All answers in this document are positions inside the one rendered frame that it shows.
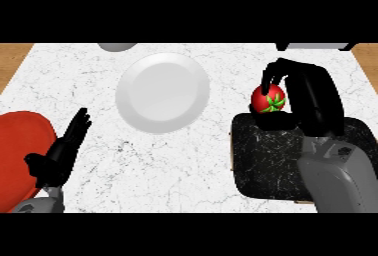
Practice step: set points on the red tomato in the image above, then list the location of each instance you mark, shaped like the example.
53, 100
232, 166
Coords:
267, 98

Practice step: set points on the grey round object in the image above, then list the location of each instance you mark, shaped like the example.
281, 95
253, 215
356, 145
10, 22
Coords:
117, 46

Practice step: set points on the grey appliance with black frame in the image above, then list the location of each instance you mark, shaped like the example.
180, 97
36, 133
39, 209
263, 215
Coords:
315, 46

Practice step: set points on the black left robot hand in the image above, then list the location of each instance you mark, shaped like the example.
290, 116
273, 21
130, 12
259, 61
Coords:
59, 153

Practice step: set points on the black speckled tray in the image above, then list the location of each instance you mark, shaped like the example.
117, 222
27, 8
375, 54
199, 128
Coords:
266, 163

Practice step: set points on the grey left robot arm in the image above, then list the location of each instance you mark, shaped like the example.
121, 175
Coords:
41, 201

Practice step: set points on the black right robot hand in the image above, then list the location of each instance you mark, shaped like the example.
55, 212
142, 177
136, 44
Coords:
315, 100

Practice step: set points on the white plate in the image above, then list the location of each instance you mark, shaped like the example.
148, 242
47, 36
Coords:
163, 93

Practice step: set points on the red round object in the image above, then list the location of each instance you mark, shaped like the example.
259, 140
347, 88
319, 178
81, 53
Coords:
22, 156

